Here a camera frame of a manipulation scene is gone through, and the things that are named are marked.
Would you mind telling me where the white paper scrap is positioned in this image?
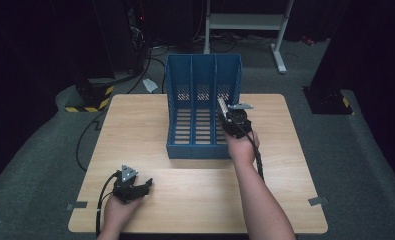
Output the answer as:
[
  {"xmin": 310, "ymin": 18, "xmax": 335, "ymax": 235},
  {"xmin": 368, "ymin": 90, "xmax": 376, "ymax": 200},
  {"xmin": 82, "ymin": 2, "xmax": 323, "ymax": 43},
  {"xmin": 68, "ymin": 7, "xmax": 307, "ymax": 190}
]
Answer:
[{"xmin": 141, "ymin": 78, "xmax": 159, "ymax": 94}]

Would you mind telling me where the person's left hand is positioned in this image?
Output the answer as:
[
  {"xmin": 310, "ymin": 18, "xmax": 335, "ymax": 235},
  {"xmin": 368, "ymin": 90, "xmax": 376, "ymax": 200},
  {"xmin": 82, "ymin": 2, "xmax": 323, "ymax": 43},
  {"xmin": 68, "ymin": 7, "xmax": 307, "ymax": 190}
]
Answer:
[{"xmin": 102, "ymin": 193, "xmax": 145, "ymax": 234}]

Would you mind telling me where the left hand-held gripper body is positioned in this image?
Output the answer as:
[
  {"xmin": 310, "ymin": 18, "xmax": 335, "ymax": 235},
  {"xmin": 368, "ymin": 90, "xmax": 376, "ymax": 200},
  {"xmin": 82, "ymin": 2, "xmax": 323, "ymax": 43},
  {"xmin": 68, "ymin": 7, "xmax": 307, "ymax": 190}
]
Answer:
[{"xmin": 111, "ymin": 163, "xmax": 140, "ymax": 205}]

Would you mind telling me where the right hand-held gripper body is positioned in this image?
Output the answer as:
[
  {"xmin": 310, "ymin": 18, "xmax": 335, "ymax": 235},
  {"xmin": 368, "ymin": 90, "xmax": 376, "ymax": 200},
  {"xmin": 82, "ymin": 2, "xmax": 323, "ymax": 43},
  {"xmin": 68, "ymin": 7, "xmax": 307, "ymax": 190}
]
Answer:
[{"xmin": 225, "ymin": 102, "xmax": 255, "ymax": 140}]

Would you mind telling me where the white metal stand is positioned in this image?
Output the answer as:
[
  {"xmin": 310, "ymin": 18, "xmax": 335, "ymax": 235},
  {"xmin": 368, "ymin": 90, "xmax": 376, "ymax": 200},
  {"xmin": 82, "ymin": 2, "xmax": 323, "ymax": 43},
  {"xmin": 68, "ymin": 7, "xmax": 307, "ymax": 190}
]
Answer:
[{"xmin": 203, "ymin": 0, "xmax": 295, "ymax": 75}]

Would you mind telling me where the black yellow striped stand base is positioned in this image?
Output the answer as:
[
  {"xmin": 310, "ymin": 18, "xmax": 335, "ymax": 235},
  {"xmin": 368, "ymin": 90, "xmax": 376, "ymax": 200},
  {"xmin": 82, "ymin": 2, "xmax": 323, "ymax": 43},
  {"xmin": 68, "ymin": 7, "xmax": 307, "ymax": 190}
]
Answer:
[
  {"xmin": 64, "ymin": 78, "xmax": 115, "ymax": 114},
  {"xmin": 302, "ymin": 85, "xmax": 356, "ymax": 116}
]

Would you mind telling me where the blue plastic file holder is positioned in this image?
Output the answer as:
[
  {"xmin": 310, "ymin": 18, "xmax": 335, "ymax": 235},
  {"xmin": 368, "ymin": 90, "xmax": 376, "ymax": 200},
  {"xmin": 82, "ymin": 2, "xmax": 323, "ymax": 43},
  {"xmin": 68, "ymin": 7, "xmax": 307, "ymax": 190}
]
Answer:
[{"xmin": 164, "ymin": 53, "xmax": 243, "ymax": 160}]

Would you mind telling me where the grey tape strip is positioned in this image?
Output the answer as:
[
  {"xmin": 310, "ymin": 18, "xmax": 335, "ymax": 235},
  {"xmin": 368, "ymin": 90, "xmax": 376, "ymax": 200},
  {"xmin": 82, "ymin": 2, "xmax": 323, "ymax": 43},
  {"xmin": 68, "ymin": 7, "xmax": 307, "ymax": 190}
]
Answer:
[
  {"xmin": 307, "ymin": 196, "xmax": 330, "ymax": 207},
  {"xmin": 65, "ymin": 200, "xmax": 89, "ymax": 212}
]

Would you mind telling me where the thick black floor cable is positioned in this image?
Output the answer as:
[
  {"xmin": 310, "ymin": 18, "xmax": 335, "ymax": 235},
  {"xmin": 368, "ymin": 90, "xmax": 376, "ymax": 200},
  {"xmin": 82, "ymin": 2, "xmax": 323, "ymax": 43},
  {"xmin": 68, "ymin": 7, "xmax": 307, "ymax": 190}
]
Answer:
[{"xmin": 99, "ymin": 46, "xmax": 154, "ymax": 89}]

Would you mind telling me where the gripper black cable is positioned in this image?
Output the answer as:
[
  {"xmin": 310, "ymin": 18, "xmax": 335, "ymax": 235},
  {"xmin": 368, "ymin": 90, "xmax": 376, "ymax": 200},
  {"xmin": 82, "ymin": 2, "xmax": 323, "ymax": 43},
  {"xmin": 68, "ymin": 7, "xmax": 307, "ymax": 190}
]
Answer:
[
  {"xmin": 95, "ymin": 171, "xmax": 121, "ymax": 238},
  {"xmin": 244, "ymin": 126, "xmax": 266, "ymax": 184}
]

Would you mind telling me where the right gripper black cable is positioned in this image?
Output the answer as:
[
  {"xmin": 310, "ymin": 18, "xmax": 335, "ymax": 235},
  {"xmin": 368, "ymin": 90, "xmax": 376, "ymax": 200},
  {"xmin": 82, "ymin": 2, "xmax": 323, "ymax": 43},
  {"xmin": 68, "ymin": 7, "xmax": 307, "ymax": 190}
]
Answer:
[{"xmin": 244, "ymin": 126, "xmax": 266, "ymax": 184}]

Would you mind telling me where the person's right hand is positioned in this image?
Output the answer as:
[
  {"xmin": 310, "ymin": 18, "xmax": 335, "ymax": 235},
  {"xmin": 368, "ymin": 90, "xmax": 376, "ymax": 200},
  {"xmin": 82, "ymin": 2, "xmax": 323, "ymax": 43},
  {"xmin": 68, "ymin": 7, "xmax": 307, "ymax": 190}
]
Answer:
[{"xmin": 224, "ymin": 129, "xmax": 261, "ymax": 168}]

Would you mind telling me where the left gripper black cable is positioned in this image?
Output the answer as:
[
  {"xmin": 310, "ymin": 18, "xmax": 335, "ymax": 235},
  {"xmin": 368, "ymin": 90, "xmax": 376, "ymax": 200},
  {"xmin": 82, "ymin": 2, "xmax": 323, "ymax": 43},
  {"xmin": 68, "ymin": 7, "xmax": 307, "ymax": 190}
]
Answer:
[{"xmin": 95, "ymin": 171, "xmax": 121, "ymax": 238}]

